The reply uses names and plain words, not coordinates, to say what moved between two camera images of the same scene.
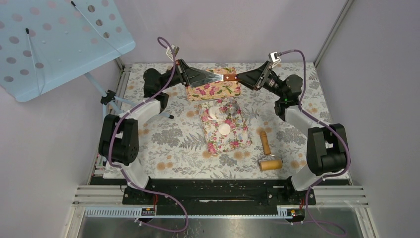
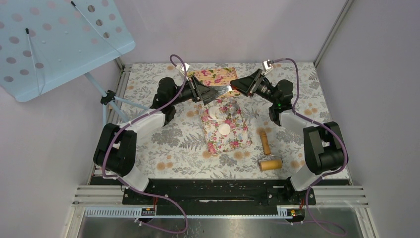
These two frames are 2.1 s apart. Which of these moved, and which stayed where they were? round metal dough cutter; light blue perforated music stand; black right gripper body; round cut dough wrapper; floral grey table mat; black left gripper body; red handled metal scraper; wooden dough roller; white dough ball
Moved: black right gripper body; red handled metal scraper; black left gripper body
Stayed: light blue perforated music stand; white dough ball; round cut dough wrapper; round metal dough cutter; floral grey table mat; wooden dough roller
